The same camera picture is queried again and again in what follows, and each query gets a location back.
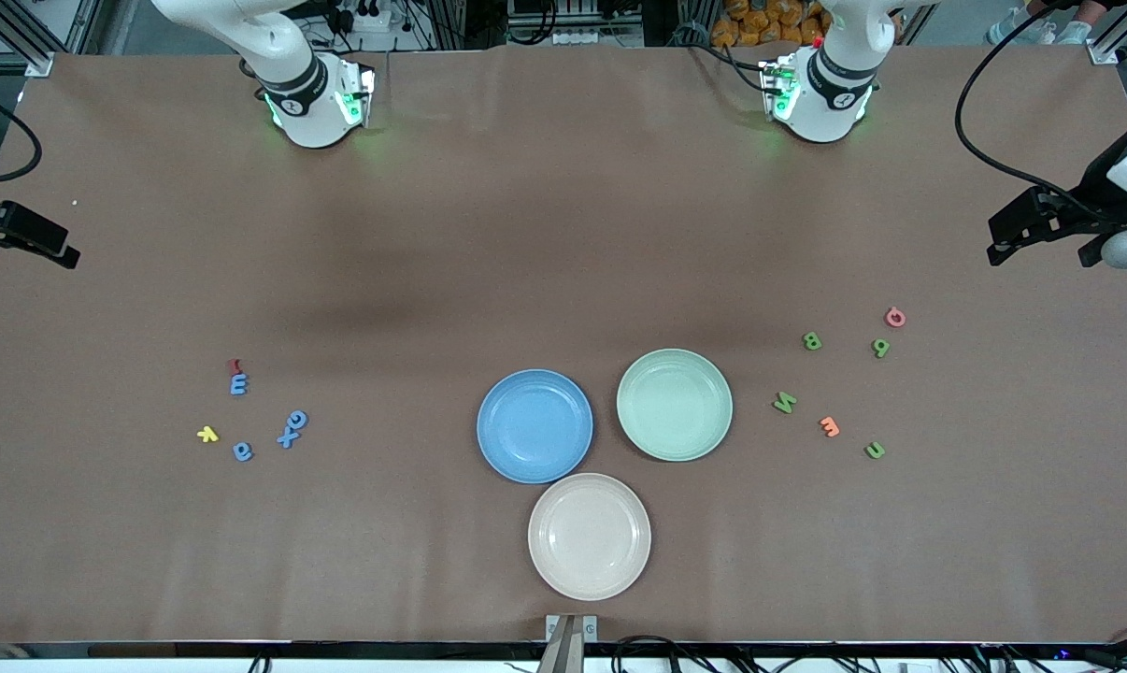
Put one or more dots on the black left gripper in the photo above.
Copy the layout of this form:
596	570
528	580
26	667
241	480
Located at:
1094	190

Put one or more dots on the green foam letter g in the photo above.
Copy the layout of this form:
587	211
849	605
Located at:
881	348

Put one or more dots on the green foam letter B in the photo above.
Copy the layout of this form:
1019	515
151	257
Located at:
812	341

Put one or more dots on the blue foam letter E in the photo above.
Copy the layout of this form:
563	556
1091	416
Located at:
238	384

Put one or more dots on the blue foam letter a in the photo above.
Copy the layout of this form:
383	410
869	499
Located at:
242	452

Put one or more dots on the green foam letter N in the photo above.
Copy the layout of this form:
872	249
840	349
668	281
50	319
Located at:
785	403

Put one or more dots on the blue foam letter G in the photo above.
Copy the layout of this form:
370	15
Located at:
297	419

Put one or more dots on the blue foam letter X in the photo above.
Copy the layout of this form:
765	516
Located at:
288	436

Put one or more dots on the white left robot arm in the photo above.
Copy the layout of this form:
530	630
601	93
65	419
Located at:
830	89

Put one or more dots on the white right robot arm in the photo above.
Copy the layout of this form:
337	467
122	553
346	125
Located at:
292	65

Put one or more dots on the pink foam letter Q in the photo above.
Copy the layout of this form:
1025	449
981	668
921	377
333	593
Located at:
890	318

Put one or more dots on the pale teal shoe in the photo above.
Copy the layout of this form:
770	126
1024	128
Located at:
1073	34
1007	30

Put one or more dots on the yellow foam letter K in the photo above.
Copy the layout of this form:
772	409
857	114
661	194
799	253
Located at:
207	434

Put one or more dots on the green foam letter U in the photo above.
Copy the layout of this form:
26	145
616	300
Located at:
875	451

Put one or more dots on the orange foam letter M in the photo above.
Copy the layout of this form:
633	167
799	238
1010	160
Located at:
830	427

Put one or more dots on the orange packaged goods bag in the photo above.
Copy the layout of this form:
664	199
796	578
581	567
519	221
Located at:
760	23

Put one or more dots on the pale green round plate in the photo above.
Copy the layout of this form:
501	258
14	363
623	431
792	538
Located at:
674	405

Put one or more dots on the white power strip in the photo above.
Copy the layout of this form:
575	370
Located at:
372	19

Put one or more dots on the brown table cover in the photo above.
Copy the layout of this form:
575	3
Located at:
563	234

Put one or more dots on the long white socket strip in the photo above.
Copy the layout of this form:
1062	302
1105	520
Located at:
582	37

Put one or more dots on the blue round plate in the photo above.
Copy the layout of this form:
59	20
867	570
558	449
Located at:
535	426

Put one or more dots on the beige round plate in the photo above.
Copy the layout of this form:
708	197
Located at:
590	536

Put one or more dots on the aluminium frame post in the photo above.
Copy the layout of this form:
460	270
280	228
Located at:
3	64
1107	51

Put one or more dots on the black table edge rail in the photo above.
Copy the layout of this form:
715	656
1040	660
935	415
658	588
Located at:
246	651

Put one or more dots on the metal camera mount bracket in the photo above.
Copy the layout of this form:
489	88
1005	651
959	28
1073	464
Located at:
571	628

